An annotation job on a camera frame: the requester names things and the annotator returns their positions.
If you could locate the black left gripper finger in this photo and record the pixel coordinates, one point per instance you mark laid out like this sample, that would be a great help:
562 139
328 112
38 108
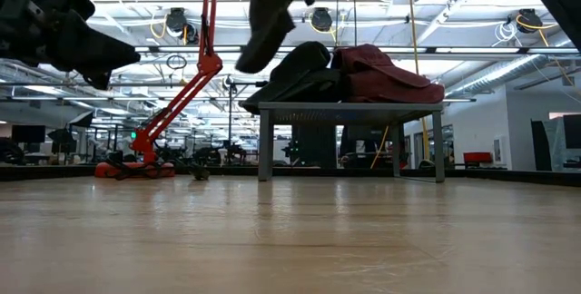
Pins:
91 49
99 81

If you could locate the maroon cap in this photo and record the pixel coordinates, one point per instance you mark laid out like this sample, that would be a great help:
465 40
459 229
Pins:
386 81

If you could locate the black tilted screen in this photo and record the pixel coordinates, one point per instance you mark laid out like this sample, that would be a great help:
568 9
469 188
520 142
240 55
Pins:
62 140
81 119

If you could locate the black monitor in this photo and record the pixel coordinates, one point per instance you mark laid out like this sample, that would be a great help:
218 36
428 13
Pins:
28 134

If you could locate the red desk lamp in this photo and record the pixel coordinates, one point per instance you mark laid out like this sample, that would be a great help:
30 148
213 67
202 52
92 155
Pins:
209 62

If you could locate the black overhead light stand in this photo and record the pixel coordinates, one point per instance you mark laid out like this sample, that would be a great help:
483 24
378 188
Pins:
229 117

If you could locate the small grey metal table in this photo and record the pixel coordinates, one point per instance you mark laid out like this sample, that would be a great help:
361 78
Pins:
345 112

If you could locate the long ceiling light strip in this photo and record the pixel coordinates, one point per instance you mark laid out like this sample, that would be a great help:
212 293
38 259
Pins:
454 49

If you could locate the red box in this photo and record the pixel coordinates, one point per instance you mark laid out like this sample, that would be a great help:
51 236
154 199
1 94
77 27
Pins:
477 157

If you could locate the silver ventilation duct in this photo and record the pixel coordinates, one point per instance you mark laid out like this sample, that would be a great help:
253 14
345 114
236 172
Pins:
499 74

